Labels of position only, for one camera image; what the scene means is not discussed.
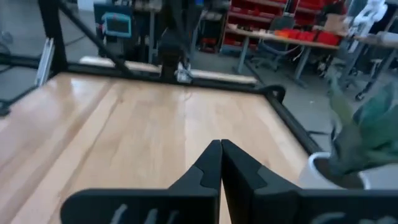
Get silver aluminium rail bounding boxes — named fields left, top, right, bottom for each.
left=35, top=37, right=55, bottom=87

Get white plant pot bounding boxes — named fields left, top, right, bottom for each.
left=298, top=151, right=371, bottom=191

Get red storage bins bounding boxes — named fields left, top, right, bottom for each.
left=228, top=0, right=346, bottom=47

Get black metal table frame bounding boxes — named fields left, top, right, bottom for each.
left=0, top=0, right=325, bottom=157

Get green snake plant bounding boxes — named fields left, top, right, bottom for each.
left=326, top=73, right=398, bottom=175

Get teal screen device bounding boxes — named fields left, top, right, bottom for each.
left=102, top=12, right=133, bottom=39

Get wooden workbench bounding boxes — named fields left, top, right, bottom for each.
left=223, top=26, right=341, bottom=82

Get white humanoid robot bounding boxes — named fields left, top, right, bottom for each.
left=348, top=0, right=390, bottom=37

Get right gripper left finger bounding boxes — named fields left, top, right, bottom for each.
left=169, top=139, right=223, bottom=224

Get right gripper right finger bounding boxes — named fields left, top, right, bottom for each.
left=221, top=139, right=300, bottom=224

